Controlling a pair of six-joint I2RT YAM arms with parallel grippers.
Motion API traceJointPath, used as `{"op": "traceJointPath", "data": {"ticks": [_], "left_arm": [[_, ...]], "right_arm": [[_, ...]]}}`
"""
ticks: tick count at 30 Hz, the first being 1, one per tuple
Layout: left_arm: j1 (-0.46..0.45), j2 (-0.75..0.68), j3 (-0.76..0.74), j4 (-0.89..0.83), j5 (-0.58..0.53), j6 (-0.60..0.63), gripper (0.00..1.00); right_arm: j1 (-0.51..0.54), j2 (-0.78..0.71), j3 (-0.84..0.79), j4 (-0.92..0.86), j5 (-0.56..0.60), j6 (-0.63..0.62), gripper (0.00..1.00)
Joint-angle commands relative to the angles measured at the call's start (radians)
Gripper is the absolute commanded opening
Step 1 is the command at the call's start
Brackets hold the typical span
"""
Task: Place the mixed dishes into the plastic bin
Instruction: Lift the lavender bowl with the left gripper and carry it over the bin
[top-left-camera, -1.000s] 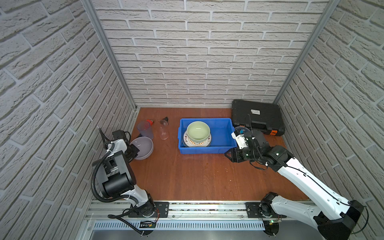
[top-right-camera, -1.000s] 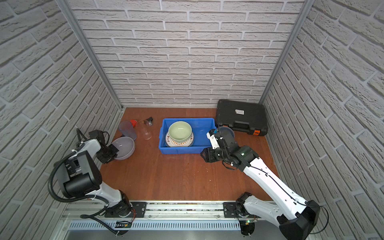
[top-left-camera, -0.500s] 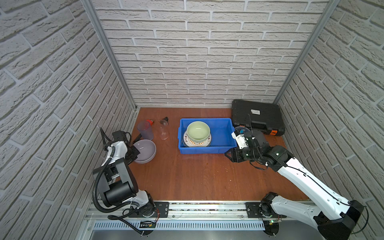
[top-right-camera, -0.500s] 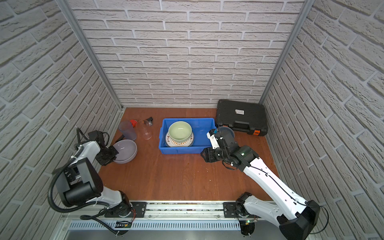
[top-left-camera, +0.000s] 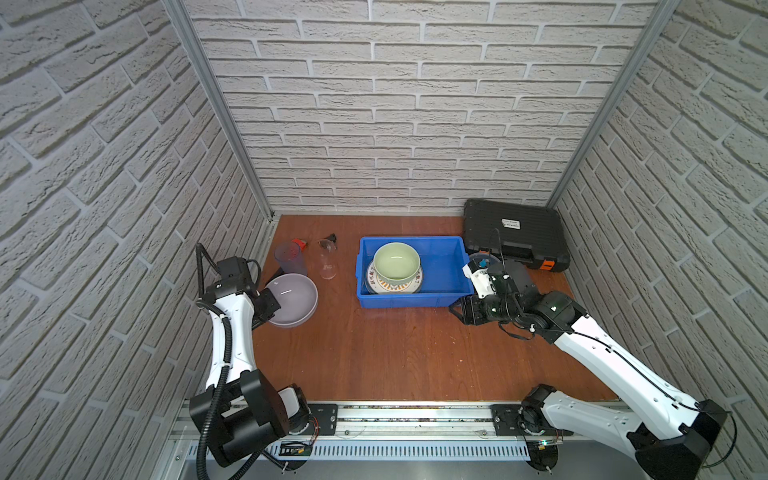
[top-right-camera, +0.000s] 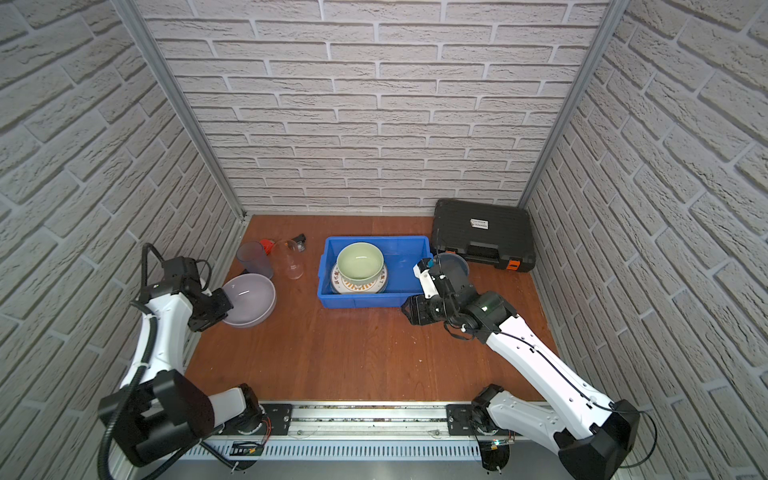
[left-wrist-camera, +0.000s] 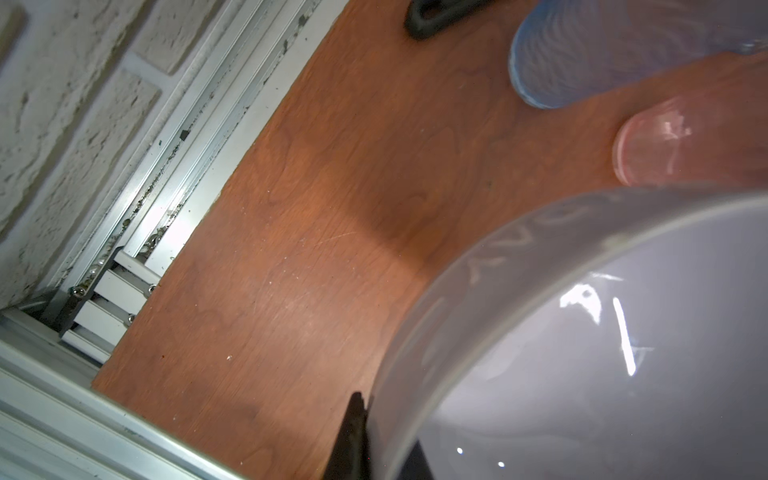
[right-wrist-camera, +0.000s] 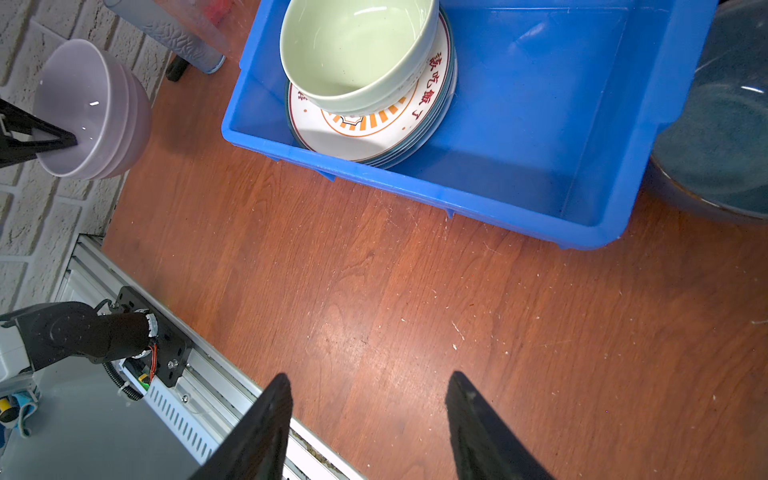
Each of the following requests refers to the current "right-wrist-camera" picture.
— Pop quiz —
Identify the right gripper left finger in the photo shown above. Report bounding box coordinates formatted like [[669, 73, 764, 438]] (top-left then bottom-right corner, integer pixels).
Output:
[[192, 373, 293, 480]]

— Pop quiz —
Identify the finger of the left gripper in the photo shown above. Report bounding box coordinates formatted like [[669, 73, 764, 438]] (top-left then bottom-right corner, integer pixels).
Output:
[[1, 100, 78, 168]]

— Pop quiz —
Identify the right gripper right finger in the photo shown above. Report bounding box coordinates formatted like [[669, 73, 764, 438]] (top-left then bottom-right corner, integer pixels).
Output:
[[445, 371, 553, 480]]

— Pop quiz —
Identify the lilac bowl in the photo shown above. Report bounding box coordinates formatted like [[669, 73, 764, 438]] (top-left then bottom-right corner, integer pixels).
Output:
[[32, 39, 151, 180]]

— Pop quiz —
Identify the grey translucent cup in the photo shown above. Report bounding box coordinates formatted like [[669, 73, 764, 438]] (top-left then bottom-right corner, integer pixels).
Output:
[[103, 0, 225, 74]]

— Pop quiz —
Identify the sunburst pattern plate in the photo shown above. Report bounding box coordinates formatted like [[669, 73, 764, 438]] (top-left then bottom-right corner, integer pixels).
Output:
[[286, 11, 458, 168]]

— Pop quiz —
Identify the green bowl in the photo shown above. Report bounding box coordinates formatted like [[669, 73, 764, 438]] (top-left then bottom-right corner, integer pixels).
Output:
[[280, 0, 439, 116]]

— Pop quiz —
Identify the blue grey bowl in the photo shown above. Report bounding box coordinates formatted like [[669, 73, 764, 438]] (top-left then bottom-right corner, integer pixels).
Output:
[[644, 1, 767, 223]]

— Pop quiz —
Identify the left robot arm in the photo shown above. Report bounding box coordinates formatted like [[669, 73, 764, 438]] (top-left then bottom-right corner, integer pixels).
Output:
[[1, 100, 156, 381]]

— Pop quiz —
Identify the blue plastic bin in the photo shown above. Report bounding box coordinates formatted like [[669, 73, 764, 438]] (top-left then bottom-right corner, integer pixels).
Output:
[[222, 1, 716, 250]]

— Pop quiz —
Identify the aluminium front rail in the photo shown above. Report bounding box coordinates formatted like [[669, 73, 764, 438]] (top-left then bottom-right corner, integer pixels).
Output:
[[50, 233, 367, 480]]

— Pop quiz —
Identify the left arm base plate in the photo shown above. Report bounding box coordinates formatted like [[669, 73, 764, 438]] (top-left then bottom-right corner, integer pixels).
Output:
[[110, 286, 193, 388]]

